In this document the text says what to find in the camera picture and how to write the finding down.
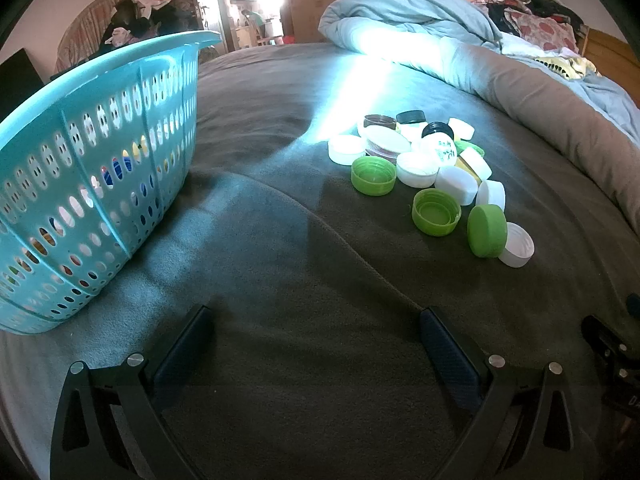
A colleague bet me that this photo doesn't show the cardboard boxes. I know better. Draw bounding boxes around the cardboard boxes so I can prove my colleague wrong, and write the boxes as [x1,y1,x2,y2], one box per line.
[287,0,358,43]

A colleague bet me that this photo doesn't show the clutter of bags and toys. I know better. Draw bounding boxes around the clutter of bags and toys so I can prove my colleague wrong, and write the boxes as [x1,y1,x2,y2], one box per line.
[102,0,201,43]

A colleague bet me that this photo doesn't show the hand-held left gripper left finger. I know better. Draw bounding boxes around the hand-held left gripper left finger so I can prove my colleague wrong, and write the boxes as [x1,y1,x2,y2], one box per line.
[50,304,216,480]

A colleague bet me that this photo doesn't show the pile of clothes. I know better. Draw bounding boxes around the pile of clothes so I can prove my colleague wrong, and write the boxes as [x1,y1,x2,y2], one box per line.
[450,0,601,81]

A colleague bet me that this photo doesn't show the wicker chair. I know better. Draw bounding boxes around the wicker chair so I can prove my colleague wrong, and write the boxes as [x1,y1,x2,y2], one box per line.
[55,0,201,73]

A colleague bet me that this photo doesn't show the wooden headboard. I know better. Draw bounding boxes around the wooden headboard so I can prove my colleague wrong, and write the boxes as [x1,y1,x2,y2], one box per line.
[582,27,640,111]

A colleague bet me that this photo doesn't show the pile of plastic bottle caps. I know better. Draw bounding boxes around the pile of plastic bottle caps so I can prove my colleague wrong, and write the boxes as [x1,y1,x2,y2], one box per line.
[327,109,536,268]

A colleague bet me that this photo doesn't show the teal plastic basket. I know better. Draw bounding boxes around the teal plastic basket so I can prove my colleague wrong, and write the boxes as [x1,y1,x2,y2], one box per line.
[0,30,222,335]

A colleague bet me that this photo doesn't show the black television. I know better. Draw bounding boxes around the black television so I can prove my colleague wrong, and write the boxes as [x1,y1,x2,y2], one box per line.
[0,47,46,121]

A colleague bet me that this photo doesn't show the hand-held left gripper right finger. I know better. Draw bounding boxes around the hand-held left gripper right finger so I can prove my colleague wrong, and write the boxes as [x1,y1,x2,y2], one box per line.
[419,306,577,480]

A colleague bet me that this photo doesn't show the light blue duvet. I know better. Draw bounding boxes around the light blue duvet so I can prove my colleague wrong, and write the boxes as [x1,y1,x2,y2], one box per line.
[318,0,640,221]

